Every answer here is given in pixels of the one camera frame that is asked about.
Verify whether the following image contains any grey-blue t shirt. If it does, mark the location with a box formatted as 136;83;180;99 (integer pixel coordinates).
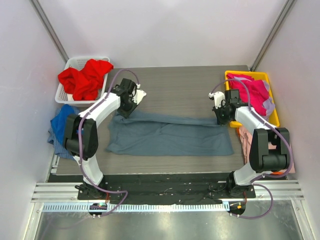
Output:
106;111;234;157

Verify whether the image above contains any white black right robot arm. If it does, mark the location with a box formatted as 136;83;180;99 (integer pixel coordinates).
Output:
208;89;293;198

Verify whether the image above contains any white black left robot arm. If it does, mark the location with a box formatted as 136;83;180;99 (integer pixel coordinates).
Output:
63;78;147;200

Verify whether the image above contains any light pink folded t shirt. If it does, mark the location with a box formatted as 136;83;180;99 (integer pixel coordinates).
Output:
236;126;296;174

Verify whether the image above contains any magenta pink t shirt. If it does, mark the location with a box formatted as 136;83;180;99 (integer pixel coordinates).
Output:
226;73;270;117

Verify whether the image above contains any red t shirt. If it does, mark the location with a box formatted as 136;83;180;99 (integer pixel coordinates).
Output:
57;58;114;101

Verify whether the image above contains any yellow plastic tray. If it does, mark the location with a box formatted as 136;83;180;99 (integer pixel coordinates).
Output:
225;70;280;127

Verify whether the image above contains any white perforated plastic basket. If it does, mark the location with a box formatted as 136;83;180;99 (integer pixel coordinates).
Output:
55;56;110;107

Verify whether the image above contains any orange folded t shirt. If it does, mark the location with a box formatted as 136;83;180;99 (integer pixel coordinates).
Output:
271;171;282;175

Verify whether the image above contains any blue patterned cloth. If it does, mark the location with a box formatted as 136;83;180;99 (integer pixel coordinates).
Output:
47;107;74;160

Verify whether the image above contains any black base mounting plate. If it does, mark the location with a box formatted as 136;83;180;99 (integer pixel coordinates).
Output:
75;173;256;205

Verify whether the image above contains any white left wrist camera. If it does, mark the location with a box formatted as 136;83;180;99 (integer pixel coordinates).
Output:
132;84;147;105

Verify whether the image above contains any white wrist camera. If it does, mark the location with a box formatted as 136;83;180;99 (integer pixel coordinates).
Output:
208;91;226;109
132;84;147;105

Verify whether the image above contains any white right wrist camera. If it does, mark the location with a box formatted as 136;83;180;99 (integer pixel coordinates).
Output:
208;91;226;109

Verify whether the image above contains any right aluminium corner post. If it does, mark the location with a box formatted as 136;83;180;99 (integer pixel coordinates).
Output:
249;0;297;72

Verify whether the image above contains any aluminium corner post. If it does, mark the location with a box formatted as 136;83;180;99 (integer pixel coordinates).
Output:
29;0;69;63
249;0;297;72

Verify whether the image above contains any white slotted cable duct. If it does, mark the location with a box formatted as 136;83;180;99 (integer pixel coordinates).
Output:
42;201;230;214

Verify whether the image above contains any left aluminium corner post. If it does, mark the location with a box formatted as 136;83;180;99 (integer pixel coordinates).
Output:
29;0;69;63

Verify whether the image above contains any aluminium front frame rail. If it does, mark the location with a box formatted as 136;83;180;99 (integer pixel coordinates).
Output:
31;180;305;203

